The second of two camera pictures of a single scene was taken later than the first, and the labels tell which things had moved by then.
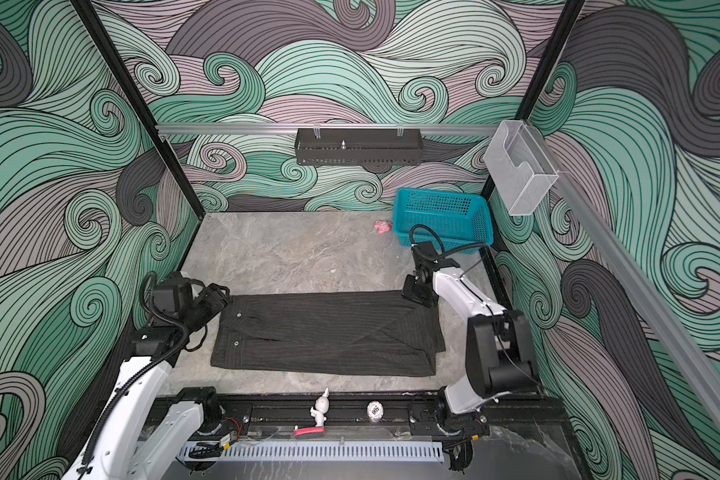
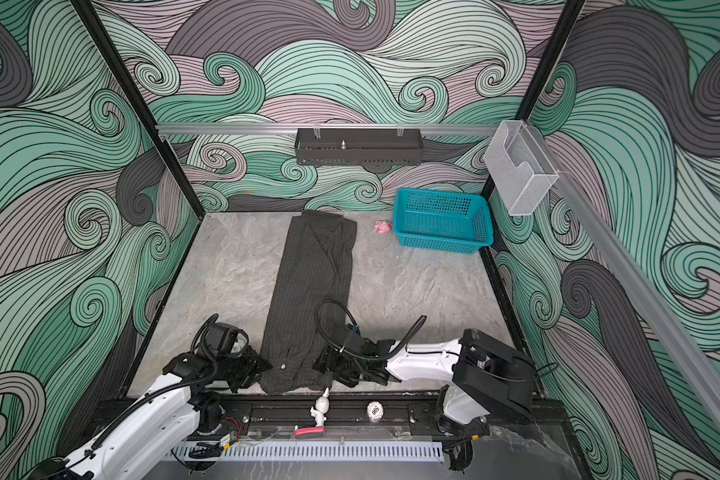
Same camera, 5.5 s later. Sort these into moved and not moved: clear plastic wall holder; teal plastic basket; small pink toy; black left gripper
Moved: black left gripper
Not moved: teal plastic basket; clear plastic wall holder; small pink toy
